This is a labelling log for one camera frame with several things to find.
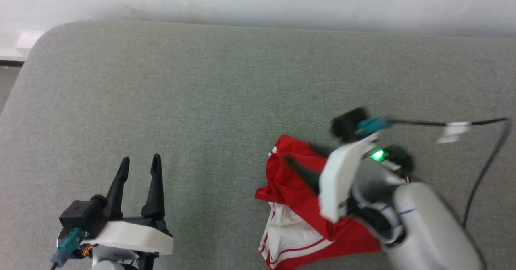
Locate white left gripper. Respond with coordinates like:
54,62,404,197
82,154,174,257

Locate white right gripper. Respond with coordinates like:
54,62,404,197
284,132,382,223

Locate red basketball jersey white trim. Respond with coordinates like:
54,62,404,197
254,133,412,270

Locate grey-green fabric sofa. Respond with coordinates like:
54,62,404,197
0,20,516,270

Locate left arm teal-plug black cable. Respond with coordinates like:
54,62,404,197
50,227,86,270

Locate arm teal-plug black cable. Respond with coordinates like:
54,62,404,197
50,227,86,270
356,116,513,229

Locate right arm teal-plug black cable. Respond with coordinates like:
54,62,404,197
356,116,513,229

